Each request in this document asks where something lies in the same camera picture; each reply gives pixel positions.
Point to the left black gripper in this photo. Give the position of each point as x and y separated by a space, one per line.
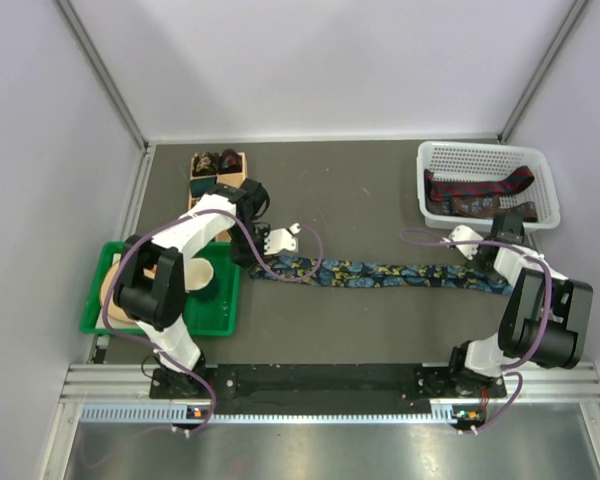
245 260

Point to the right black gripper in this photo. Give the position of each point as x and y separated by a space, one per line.
474 263

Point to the blue floral tie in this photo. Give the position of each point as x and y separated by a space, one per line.
373 275

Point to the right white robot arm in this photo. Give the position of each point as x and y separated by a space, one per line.
545 321

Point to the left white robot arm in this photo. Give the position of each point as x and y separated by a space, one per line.
155 275

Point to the beige paper cup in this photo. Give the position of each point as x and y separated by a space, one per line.
198 274

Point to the brown patterned tie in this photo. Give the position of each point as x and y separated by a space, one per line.
480 208

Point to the green plastic tray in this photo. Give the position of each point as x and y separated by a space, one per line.
213 318

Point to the dark green rolled tie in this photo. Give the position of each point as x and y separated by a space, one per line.
199 186

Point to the red striped tie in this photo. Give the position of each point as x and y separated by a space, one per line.
441 190

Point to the wooden compartment box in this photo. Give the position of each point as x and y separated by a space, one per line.
233 180

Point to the dark red rolled tie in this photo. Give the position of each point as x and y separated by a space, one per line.
230 162

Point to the beige patterned rolled tie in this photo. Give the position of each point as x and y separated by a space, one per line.
204 164

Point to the white plastic basket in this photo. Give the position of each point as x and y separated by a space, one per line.
473 162

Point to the round wooden embroidered plate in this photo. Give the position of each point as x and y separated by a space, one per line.
117 318

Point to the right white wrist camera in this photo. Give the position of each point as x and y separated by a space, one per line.
465 240

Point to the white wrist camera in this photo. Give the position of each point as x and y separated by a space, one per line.
465 240
282 240

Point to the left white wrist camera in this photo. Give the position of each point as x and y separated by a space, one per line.
282 240

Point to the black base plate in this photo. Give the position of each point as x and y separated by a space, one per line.
410 381

